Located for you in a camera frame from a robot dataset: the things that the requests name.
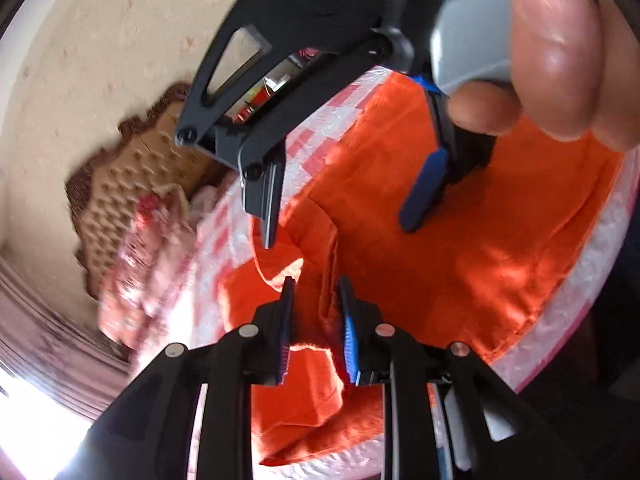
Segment tufted carved wooden headboard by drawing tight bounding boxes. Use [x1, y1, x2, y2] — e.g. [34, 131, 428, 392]
[65, 82, 226, 301]

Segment orange pants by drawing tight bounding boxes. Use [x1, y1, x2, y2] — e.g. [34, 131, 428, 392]
[217, 64, 628, 467]

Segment person's right hand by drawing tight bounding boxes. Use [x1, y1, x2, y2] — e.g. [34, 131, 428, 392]
[449, 0, 640, 153]

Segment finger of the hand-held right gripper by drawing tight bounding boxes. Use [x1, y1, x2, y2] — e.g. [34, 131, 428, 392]
[399, 74, 497, 234]
[175, 24, 392, 251]

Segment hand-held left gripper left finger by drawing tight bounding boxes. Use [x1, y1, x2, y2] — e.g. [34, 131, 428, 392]
[69, 276, 297, 480]

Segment pink checkered tablecloth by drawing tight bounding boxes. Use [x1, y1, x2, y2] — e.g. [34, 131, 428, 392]
[187, 67, 640, 480]

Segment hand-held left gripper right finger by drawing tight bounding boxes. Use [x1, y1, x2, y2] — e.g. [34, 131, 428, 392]
[337, 275, 586, 480]

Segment pink curtain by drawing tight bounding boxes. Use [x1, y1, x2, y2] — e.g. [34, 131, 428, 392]
[0, 255, 136, 411]

